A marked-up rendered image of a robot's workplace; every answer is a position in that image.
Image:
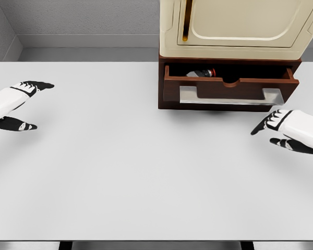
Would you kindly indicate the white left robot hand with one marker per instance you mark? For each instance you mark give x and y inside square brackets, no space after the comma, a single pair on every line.
[7,101]

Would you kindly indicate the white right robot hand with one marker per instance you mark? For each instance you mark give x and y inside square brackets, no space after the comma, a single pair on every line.
[297,127]

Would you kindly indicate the brown wooden drawer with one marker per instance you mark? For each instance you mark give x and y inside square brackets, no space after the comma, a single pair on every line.
[232,87]

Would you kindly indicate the cream and brown cabinet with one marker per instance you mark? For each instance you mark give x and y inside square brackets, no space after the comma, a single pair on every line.
[232,31]

